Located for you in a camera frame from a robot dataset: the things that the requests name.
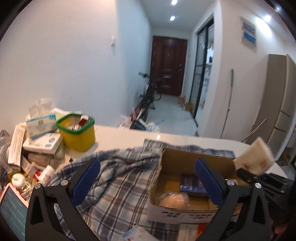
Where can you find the black framed glass door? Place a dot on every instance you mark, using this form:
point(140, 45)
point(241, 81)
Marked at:
point(202, 69)

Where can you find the white light switch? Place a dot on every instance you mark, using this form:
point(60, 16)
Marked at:
point(113, 41)

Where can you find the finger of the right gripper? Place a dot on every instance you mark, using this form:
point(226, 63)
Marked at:
point(246, 176)

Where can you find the pink framed teal tablet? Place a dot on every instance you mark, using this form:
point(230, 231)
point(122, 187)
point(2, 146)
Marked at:
point(14, 211)

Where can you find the black bicycle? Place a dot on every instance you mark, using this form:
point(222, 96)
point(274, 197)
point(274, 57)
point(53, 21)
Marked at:
point(147, 98)

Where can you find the bagged round bread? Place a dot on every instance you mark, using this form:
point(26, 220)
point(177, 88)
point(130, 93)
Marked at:
point(174, 200)

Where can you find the red white box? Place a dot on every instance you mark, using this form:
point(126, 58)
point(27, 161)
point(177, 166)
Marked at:
point(190, 232)

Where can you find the white blue mask box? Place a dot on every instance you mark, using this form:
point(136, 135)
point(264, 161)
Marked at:
point(46, 144)

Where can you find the white shopping bag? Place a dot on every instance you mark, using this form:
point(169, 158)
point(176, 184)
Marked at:
point(125, 122)

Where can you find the long white medicine box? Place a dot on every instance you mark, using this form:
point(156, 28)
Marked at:
point(14, 158)

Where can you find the white round bottle cap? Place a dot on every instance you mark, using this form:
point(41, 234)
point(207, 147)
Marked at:
point(18, 181)

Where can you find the white fuzzy sponge pad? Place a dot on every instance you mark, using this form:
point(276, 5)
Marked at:
point(256, 159)

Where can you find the open cardboard box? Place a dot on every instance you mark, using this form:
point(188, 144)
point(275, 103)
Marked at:
point(173, 163)

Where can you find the person's right hand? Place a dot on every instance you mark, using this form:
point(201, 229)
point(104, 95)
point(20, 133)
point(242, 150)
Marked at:
point(280, 232)

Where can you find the white bottle with red label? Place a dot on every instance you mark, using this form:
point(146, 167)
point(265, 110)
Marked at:
point(46, 175)

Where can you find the brown boxes by door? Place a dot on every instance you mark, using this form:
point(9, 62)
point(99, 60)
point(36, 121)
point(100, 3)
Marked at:
point(187, 106)

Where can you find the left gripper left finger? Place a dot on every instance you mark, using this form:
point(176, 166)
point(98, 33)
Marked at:
point(42, 222)

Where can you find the blue plaid shirt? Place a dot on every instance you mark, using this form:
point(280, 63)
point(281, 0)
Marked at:
point(118, 199)

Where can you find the tissue pack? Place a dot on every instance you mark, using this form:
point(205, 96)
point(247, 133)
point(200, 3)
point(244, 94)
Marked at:
point(41, 119)

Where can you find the dark red entrance door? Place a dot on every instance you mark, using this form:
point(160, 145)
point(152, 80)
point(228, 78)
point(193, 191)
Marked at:
point(168, 61)

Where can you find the yellow bin with green rim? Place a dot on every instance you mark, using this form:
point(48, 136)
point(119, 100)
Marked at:
point(77, 131)

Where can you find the beige refrigerator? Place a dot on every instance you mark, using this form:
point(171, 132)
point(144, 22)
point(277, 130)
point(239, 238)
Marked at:
point(277, 109)

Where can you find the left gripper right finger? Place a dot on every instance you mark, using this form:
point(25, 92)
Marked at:
point(242, 210)

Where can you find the wall electrical panel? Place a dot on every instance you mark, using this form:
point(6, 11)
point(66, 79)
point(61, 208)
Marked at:
point(248, 34)

